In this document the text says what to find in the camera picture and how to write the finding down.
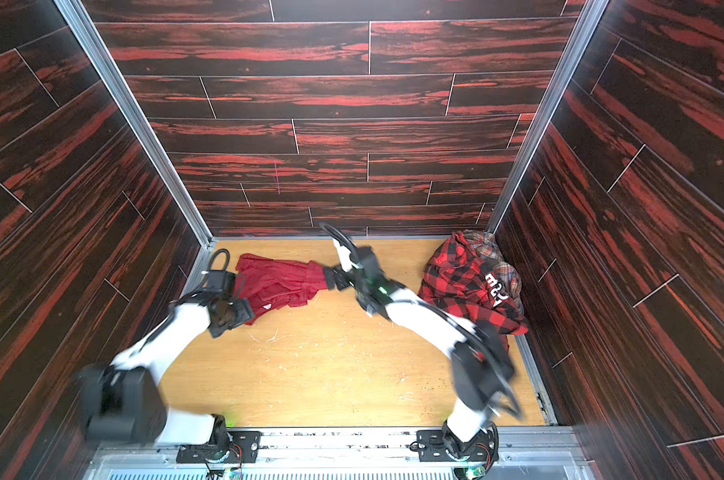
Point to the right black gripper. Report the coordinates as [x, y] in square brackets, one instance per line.
[343, 276]

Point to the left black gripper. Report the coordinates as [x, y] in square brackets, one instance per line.
[236, 309]

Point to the dark red cloth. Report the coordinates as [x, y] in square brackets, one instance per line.
[270, 284]

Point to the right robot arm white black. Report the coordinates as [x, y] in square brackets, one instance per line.
[481, 367]

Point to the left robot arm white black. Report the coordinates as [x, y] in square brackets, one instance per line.
[122, 403]

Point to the brown plaid cloth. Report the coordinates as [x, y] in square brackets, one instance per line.
[488, 250]

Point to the red black plaid shirt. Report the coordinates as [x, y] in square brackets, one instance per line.
[456, 280]

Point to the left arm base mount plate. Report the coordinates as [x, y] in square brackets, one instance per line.
[239, 446]

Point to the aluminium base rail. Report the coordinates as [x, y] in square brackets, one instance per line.
[356, 453]

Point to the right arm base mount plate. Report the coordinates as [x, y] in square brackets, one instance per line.
[434, 445]

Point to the right aluminium corner post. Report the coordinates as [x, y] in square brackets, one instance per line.
[573, 52]

